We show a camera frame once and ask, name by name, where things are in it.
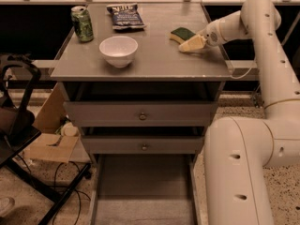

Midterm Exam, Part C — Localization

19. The green soda can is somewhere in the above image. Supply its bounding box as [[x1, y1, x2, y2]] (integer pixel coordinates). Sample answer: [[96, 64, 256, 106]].
[[71, 6, 94, 42]]

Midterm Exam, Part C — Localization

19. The white cup on floor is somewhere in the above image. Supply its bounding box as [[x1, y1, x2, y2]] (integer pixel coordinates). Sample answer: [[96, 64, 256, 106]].
[[61, 123, 79, 137]]

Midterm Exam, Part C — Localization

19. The brown cardboard box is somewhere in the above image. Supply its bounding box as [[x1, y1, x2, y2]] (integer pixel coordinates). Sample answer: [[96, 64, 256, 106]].
[[24, 84, 88, 163]]

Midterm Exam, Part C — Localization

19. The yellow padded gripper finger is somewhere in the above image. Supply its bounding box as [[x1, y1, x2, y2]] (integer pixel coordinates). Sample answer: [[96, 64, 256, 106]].
[[179, 34, 206, 53]]

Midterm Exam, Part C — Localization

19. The grey middle drawer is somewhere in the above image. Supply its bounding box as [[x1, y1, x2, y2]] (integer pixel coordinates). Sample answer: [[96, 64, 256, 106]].
[[82, 127, 203, 154]]

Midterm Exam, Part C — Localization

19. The black floor cable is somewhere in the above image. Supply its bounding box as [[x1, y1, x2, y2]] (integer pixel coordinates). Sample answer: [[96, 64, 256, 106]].
[[50, 161, 92, 225]]

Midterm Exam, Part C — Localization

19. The green and yellow sponge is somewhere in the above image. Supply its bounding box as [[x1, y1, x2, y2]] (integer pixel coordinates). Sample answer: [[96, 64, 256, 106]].
[[170, 27, 194, 44]]

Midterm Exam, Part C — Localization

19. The blue chip bag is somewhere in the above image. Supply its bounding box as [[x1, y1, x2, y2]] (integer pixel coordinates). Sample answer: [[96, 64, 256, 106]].
[[106, 3, 145, 30]]

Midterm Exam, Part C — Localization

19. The white cable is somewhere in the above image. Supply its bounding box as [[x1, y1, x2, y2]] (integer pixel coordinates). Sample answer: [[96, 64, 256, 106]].
[[230, 58, 257, 81]]

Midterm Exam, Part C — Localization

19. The grey open bottom drawer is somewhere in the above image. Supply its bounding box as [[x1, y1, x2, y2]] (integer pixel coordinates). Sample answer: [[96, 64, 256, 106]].
[[87, 155, 203, 225]]

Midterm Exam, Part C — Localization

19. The white ceramic bowl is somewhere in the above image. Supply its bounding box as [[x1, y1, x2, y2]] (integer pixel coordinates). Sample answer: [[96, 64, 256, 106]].
[[99, 36, 138, 68]]

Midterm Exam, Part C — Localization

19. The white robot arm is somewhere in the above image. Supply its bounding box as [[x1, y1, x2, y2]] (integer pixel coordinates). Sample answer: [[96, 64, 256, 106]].
[[179, 0, 300, 225]]

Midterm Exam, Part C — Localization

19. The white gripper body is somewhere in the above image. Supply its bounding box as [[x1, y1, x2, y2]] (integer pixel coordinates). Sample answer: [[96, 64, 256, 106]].
[[200, 22, 226, 47]]

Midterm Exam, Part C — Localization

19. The white shoe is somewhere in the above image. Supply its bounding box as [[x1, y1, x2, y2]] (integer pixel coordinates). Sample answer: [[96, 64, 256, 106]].
[[0, 197, 15, 217]]

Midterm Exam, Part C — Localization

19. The black office chair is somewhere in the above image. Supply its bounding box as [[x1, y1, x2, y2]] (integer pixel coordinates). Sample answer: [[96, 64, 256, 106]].
[[0, 54, 91, 225]]

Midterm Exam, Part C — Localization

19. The grey drawer cabinet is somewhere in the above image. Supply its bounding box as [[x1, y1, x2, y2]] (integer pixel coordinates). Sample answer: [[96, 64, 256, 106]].
[[50, 1, 235, 225]]

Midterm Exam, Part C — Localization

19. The grey top drawer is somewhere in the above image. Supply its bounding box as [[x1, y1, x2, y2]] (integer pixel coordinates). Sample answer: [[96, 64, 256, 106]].
[[64, 100, 218, 128]]

